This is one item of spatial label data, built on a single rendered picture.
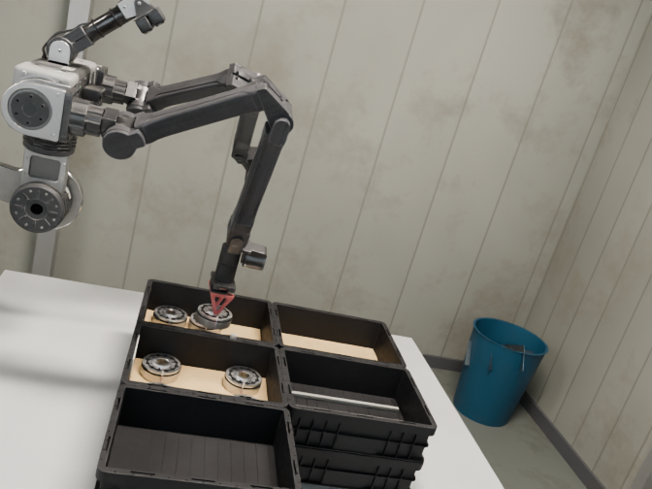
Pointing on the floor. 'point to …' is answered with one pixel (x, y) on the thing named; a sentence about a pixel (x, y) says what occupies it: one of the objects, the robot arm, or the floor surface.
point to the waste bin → (497, 371)
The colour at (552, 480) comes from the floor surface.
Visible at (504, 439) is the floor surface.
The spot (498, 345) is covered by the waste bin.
